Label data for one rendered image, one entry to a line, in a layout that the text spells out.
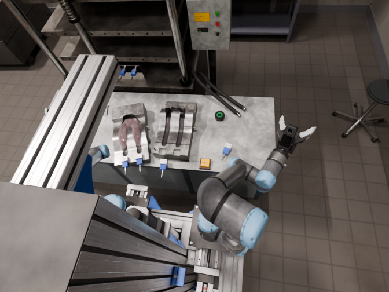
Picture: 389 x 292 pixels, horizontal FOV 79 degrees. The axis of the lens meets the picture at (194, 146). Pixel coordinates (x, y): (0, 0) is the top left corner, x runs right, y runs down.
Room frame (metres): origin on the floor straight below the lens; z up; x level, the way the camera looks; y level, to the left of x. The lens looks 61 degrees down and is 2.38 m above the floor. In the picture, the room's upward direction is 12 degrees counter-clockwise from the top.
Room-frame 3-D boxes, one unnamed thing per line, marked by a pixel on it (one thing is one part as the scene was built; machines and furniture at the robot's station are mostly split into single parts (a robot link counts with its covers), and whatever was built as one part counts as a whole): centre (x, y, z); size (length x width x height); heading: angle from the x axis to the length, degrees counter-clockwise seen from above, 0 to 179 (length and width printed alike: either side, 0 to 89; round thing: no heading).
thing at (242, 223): (0.13, -0.09, 1.41); 0.15 x 0.12 x 0.55; 45
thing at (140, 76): (1.97, 0.37, 0.87); 0.50 x 0.27 x 0.17; 162
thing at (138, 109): (1.07, 0.47, 0.85); 0.50 x 0.26 x 0.11; 179
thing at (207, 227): (0.22, 0.00, 1.20); 0.13 x 0.12 x 0.14; 45
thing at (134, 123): (1.06, 0.47, 0.90); 0.26 x 0.18 x 0.08; 179
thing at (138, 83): (2.06, 0.39, 0.75); 1.30 x 0.84 x 0.06; 72
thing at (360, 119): (1.17, -1.85, 0.28); 0.52 x 0.50 x 0.55; 65
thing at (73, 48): (2.11, 0.38, 1.01); 1.10 x 0.74 x 0.05; 72
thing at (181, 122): (1.02, 0.12, 0.92); 0.35 x 0.16 x 0.09; 162
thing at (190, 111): (1.03, 0.11, 0.87); 0.50 x 0.26 x 0.14; 162
